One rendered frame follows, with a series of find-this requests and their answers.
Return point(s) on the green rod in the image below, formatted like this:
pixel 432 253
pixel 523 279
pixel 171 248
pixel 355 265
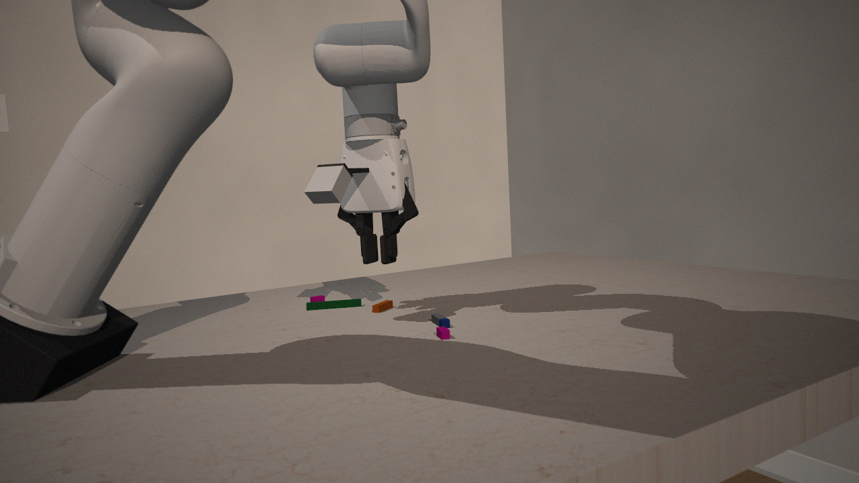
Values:
pixel 334 304

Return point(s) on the orange rod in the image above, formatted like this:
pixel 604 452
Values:
pixel 380 307

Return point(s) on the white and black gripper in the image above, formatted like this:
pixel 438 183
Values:
pixel 387 187

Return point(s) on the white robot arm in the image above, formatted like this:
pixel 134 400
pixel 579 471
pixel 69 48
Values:
pixel 172 81

